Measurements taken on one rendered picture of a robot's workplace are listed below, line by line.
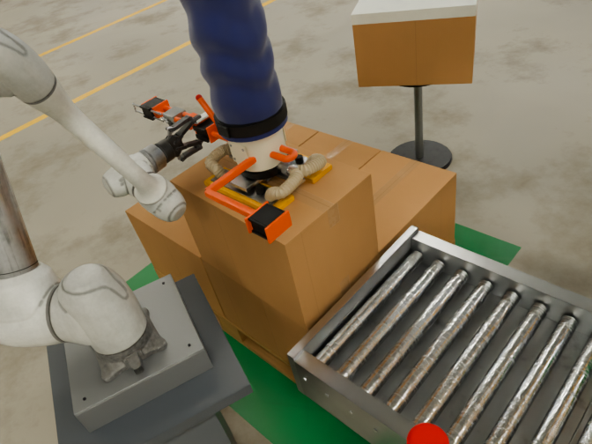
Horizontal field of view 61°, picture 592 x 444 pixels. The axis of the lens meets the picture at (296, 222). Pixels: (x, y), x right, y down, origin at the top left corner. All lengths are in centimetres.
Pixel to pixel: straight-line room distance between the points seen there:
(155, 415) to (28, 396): 141
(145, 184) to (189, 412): 64
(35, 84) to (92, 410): 80
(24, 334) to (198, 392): 46
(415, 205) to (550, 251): 88
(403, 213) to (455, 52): 101
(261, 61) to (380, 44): 142
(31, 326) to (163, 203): 49
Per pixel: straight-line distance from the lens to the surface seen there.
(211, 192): 146
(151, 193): 154
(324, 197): 156
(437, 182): 224
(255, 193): 160
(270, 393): 226
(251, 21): 141
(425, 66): 281
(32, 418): 270
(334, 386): 152
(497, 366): 162
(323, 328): 163
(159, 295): 159
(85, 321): 133
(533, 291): 177
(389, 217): 207
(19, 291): 141
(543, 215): 296
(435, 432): 95
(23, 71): 129
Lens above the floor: 189
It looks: 40 degrees down
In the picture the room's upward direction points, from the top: 13 degrees counter-clockwise
